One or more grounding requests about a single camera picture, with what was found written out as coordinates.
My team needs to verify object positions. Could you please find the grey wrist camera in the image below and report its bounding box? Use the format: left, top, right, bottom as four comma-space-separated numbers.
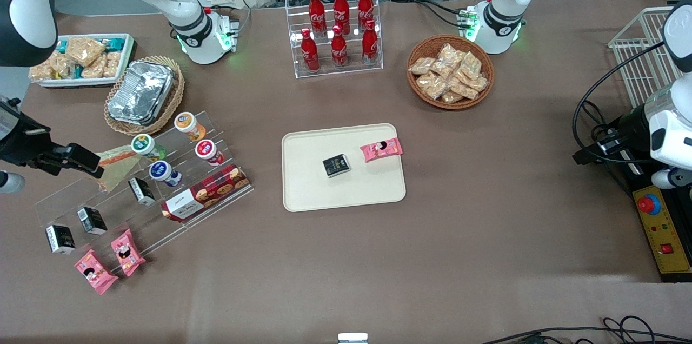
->
651, 168, 692, 190
0, 170, 26, 194

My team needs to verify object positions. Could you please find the beige plastic tray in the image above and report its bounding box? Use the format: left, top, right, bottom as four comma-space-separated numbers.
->
281, 123, 407, 213

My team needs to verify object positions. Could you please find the orange lid cup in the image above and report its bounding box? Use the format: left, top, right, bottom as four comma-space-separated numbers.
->
174, 111, 208, 142

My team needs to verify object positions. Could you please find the clear acrylic bottle rack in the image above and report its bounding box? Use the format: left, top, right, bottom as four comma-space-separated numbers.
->
285, 0, 384, 80

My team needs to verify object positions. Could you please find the oval light wicker basket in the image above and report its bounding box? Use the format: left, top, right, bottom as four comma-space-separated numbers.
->
103, 55, 185, 136

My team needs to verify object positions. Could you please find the red lid cup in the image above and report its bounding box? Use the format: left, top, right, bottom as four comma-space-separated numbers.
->
194, 139, 225, 167

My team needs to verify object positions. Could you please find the round brown wicker basket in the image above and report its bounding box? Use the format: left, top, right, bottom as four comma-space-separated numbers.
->
407, 35, 495, 111

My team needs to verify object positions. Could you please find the small black box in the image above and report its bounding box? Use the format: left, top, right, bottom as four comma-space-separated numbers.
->
128, 177, 157, 207
76, 206, 108, 236
44, 224, 77, 255
322, 154, 352, 179

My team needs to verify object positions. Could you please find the black base cable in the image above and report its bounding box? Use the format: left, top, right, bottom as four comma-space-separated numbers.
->
415, 0, 469, 28

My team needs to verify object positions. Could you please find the pink snack pack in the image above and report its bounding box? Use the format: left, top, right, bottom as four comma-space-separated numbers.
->
110, 228, 147, 278
360, 137, 404, 163
74, 249, 119, 296

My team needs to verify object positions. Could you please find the red cola bottle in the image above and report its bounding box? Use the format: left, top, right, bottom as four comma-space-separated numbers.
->
330, 25, 349, 69
301, 28, 321, 73
333, 0, 351, 36
358, 0, 375, 31
309, 0, 327, 38
361, 20, 380, 66

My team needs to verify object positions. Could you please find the black floor cable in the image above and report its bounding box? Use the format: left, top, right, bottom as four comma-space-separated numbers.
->
480, 315, 692, 344

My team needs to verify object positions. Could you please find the wrapped bread pack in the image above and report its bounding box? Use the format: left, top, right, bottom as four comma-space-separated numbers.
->
103, 51, 122, 79
81, 56, 107, 80
28, 61, 60, 83
51, 52, 74, 79
65, 36, 107, 68

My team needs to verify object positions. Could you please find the clear acrylic stepped shelf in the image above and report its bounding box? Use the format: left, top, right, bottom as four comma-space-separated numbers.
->
35, 110, 255, 275

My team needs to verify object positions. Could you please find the triangle sandwich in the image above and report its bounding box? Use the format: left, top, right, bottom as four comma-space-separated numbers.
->
96, 146, 140, 194

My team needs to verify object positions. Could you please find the green lid cup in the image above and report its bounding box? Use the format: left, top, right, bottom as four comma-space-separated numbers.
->
130, 134, 168, 162

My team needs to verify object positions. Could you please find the red emergency stop button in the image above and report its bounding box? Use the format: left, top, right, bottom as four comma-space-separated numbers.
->
636, 193, 662, 215

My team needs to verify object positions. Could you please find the red plaid cookie box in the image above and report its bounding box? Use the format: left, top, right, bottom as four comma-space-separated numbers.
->
161, 164, 251, 223

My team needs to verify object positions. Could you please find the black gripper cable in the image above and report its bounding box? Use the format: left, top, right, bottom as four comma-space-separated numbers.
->
572, 40, 669, 166

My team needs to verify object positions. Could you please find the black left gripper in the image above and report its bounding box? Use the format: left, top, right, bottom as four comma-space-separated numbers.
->
571, 104, 658, 166

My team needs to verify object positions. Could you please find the white wire basket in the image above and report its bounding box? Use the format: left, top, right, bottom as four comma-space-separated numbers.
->
608, 6, 683, 110

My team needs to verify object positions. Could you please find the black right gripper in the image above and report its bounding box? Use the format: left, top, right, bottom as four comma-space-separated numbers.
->
0, 101, 105, 180

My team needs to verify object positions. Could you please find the white rectangular dish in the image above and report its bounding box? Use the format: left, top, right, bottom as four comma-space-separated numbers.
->
34, 33, 136, 89

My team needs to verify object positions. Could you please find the yellow control box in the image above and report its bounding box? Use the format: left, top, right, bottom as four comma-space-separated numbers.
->
631, 184, 692, 283

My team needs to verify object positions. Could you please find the blue lid cup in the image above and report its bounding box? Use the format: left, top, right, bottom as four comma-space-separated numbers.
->
148, 160, 183, 188

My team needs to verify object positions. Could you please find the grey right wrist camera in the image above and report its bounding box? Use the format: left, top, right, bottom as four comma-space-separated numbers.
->
0, 170, 26, 194

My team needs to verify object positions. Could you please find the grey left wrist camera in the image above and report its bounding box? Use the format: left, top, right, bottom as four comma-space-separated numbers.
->
651, 168, 692, 190

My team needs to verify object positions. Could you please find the silver foil container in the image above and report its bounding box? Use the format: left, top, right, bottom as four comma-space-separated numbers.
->
107, 60, 175, 126

